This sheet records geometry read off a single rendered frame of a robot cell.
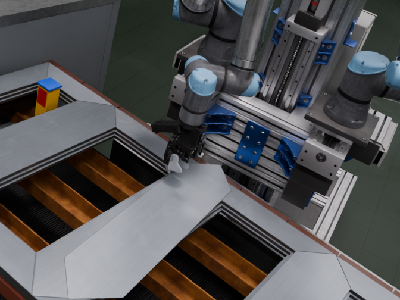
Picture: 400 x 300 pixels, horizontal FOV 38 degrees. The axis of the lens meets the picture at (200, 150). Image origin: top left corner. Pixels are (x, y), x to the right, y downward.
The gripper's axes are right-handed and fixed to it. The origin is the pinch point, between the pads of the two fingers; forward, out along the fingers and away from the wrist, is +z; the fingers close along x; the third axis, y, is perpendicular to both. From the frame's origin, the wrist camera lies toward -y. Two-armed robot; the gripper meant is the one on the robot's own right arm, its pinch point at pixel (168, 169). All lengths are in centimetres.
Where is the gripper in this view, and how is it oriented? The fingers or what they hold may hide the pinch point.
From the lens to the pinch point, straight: 179.4
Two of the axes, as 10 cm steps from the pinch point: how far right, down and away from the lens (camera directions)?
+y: 7.7, 5.2, -3.6
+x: 5.7, -3.4, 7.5
